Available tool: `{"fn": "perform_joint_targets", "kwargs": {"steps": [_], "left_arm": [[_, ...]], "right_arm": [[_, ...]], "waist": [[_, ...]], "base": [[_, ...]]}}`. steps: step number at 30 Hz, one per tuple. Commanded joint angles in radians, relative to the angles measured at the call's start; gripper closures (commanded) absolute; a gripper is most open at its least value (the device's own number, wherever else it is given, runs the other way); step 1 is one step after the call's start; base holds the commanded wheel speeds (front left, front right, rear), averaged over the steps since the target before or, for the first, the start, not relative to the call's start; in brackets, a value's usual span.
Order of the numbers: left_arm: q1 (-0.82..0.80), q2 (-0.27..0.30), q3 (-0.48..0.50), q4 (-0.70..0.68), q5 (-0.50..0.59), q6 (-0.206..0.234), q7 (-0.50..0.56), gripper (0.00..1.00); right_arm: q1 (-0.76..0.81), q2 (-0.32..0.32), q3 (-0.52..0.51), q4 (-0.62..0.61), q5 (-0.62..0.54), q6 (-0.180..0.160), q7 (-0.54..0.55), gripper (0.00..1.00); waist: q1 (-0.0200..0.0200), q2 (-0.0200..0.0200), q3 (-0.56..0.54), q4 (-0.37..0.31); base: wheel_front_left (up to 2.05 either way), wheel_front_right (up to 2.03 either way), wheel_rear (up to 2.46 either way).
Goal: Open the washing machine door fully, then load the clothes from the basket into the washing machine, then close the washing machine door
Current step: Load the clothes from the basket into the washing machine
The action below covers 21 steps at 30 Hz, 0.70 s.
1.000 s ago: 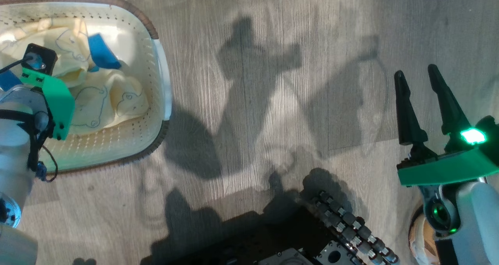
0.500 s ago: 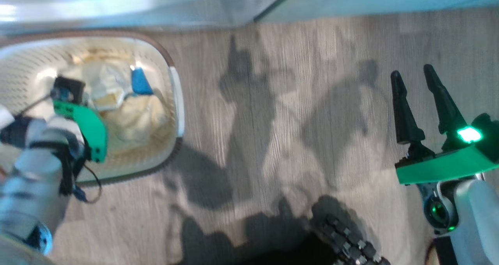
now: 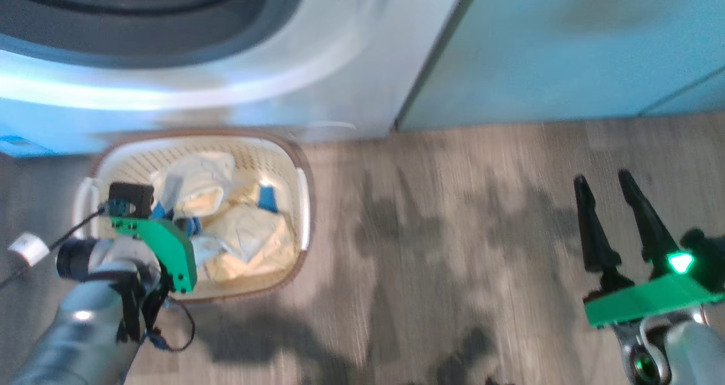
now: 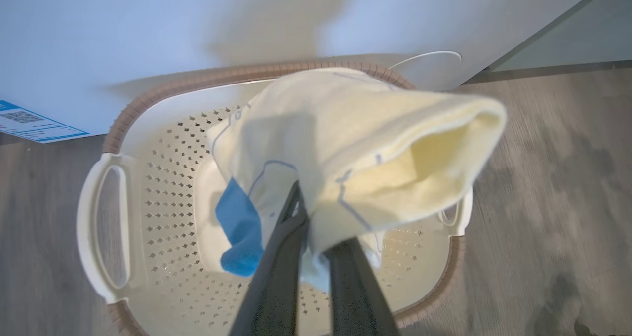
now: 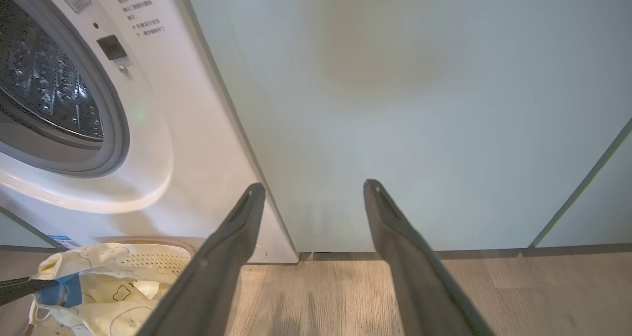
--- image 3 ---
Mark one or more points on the cream and grey laundry basket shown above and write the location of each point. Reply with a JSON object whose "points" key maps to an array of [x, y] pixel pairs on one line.
{"points": [[272, 153]]}

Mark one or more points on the blue energy label sticker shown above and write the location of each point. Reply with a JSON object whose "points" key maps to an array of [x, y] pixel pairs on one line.
{"points": [[17, 146]]}

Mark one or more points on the white front-load washing machine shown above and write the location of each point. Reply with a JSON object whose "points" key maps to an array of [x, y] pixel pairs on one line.
{"points": [[340, 62]]}

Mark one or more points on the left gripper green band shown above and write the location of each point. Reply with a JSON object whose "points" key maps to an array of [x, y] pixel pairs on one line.
{"points": [[178, 255]]}

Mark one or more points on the pale green cabinet panel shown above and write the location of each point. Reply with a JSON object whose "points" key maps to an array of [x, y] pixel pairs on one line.
{"points": [[566, 45]]}

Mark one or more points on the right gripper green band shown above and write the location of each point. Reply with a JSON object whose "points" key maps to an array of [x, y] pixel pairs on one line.
{"points": [[645, 300]]}

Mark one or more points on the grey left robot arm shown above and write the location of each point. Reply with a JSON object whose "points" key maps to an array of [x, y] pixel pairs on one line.
{"points": [[85, 328]]}

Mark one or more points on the white garment with blue trim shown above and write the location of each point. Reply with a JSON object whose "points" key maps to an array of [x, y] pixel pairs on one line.
{"points": [[198, 172]]}

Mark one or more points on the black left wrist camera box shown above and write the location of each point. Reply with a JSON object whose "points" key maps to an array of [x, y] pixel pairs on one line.
{"points": [[130, 198]]}

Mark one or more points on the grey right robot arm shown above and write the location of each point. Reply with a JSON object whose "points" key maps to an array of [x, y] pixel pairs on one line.
{"points": [[691, 351]]}

